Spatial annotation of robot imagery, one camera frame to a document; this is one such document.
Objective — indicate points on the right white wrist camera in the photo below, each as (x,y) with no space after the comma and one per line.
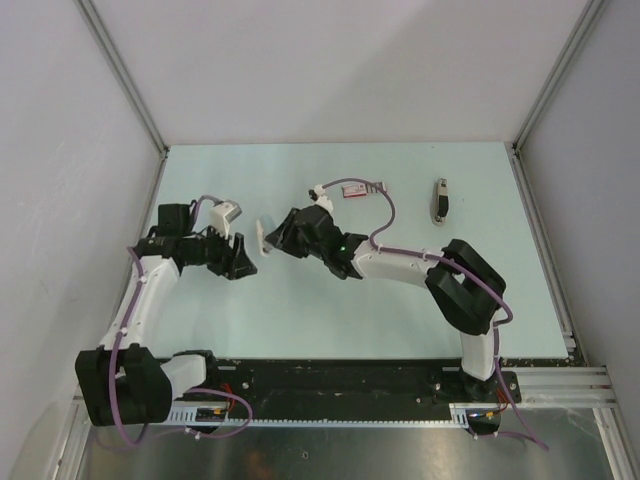
(319,197)

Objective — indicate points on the right aluminium corner post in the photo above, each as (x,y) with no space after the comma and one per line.
(587,20)

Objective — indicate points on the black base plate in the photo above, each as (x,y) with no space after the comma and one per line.
(442,380)

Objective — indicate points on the aluminium front rail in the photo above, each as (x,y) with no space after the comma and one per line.
(553,387)

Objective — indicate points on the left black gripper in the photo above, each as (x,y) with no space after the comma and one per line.
(233,263)

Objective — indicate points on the beige black stapler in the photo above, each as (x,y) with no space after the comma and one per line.
(440,203)

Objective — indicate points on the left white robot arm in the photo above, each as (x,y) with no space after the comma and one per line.
(123,381)

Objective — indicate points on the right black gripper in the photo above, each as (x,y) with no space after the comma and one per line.
(284,236)

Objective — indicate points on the left aluminium corner post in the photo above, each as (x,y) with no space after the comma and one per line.
(108,48)

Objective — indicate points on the aluminium corner post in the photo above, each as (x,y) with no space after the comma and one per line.
(108,48)
(587,20)

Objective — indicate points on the red staple box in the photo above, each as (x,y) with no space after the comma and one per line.
(356,190)

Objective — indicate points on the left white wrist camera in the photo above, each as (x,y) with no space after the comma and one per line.
(222,215)

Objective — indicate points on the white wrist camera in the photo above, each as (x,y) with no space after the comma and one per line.
(319,197)
(222,215)

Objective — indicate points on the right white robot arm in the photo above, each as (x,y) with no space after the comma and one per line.
(467,290)

